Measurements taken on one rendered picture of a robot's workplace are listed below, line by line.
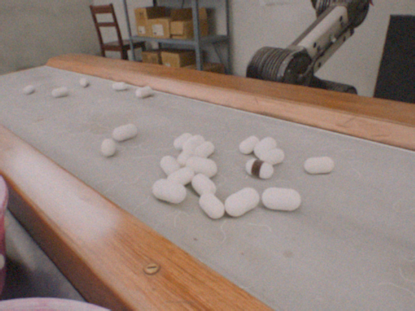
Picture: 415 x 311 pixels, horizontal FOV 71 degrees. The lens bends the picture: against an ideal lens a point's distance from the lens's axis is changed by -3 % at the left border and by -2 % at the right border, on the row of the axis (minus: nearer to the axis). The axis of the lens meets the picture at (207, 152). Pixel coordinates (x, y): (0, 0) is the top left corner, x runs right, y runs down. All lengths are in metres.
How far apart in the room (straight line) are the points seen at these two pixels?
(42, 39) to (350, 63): 3.92
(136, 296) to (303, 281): 0.12
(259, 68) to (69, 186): 0.57
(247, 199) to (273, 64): 0.51
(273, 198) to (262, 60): 0.53
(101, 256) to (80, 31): 4.87
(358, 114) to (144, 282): 0.37
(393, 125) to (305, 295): 0.29
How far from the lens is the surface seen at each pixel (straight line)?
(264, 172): 0.33
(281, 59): 0.74
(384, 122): 0.46
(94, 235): 0.26
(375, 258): 0.27
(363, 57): 2.45
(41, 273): 0.38
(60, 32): 4.94
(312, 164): 0.34
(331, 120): 0.47
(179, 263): 0.22
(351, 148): 0.42
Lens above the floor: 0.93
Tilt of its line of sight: 29 degrees down
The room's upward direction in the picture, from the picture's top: 4 degrees counter-clockwise
